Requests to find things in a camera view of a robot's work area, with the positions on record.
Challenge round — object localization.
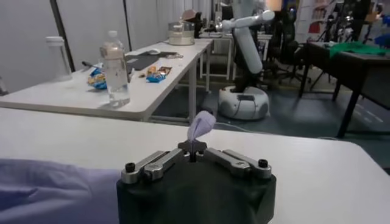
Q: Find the clear bottle with white lid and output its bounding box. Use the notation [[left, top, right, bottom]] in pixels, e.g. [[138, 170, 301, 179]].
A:
[[99, 30, 131, 108]]

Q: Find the purple t-shirt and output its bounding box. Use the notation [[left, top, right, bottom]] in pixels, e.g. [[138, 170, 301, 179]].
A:
[[0, 110, 217, 224]]

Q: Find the white floor power cable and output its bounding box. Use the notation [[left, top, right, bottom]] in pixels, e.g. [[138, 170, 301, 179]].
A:
[[221, 121, 277, 135]]

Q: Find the person in pink hoodie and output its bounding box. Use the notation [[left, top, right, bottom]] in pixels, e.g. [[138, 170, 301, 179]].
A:
[[182, 9, 202, 24]]

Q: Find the clear tumbler with white lid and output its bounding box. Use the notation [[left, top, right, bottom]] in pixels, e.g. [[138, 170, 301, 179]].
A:
[[45, 36, 73, 82]]

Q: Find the black work table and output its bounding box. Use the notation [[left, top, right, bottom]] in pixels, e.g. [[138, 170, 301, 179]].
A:
[[300, 41, 390, 139]]

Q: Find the black office chair with armrests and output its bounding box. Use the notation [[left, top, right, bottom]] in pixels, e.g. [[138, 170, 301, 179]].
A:
[[268, 9, 306, 83]]

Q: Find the black mouse pad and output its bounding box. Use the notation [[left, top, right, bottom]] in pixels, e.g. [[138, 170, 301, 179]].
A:
[[143, 51, 180, 60]]

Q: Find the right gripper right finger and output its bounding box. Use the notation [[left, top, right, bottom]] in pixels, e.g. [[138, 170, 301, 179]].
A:
[[193, 139, 273, 180]]

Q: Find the blue snack packet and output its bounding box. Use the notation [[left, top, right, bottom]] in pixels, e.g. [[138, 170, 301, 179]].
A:
[[146, 72, 167, 84], [87, 67, 108, 91]]

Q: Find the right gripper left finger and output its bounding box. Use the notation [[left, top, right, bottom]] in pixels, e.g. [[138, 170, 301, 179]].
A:
[[121, 139, 194, 185]]

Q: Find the long white side table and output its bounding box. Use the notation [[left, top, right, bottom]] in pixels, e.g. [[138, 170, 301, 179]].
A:
[[0, 45, 199, 123]]

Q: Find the white humanoid robot body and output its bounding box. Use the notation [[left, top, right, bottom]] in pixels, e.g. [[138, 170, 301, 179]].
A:
[[218, 0, 271, 121]]

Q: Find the green cloth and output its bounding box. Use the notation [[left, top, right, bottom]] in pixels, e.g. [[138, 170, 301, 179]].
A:
[[328, 41, 388, 57]]

